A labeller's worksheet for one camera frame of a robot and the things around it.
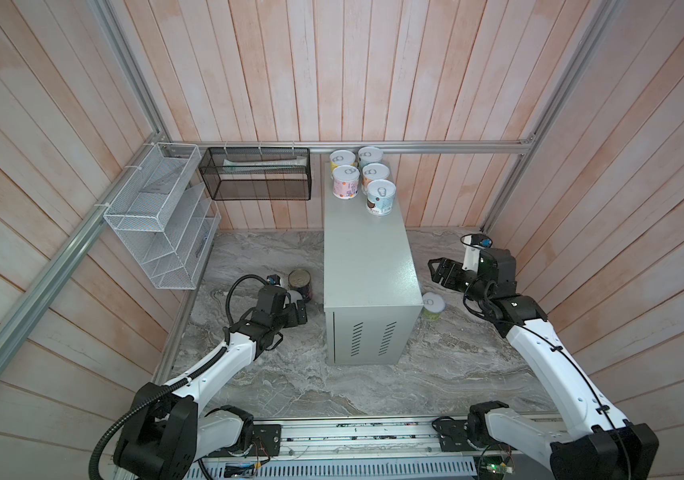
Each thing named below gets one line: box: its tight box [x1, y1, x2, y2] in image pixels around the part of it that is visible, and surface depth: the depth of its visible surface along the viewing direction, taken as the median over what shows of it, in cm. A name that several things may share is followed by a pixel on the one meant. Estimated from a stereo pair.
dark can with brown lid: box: [288, 268, 313, 303], surface depth 95 cm
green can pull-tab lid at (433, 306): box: [421, 292, 446, 320], surface depth 95 cm
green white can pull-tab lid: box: [358, 146, 384, 169], surface depth 86 cm
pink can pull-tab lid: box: [332, 165, 360, 199], surface depth 81 cm
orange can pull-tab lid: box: [362, 162, 390, 192], surface depth 81 cm
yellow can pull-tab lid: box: [329, 149, 356, 166], surface depth 85 cm
